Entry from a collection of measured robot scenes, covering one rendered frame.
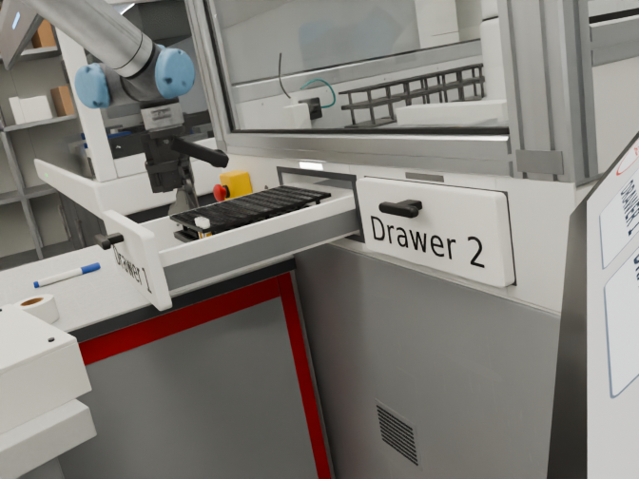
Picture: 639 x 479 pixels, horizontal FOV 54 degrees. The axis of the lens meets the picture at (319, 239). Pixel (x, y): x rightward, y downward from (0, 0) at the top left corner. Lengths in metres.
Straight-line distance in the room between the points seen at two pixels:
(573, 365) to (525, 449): 0.62
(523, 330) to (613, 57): 0.31
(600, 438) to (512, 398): 0.65
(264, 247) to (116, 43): 0.38
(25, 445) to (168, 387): 0.45
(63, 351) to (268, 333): 0.51
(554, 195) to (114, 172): 1.34
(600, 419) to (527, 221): 0.52
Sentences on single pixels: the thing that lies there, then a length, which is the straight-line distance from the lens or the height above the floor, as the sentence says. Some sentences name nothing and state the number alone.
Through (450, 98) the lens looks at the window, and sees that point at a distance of 0.79.
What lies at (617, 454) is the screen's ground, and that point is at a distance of 0.19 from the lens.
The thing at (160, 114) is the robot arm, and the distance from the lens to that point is 1.23.
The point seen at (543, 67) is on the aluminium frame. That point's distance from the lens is 0.66.
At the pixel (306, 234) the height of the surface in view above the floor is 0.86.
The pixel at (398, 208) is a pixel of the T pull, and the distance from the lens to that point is 0.80.
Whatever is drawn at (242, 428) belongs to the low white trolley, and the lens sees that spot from 1.29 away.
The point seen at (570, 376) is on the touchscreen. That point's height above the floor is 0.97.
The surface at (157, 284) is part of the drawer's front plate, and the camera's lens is 0.87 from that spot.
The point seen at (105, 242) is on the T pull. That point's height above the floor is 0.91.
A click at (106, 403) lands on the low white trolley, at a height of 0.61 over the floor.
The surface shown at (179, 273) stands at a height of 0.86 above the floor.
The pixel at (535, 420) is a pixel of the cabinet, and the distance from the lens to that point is 0.83.
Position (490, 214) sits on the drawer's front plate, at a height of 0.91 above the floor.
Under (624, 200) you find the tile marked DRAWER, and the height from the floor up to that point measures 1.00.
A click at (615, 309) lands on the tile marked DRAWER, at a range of 0.26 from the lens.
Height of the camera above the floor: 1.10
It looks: 15 degrees down
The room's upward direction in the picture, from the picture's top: 10 degrees counter-clockwise
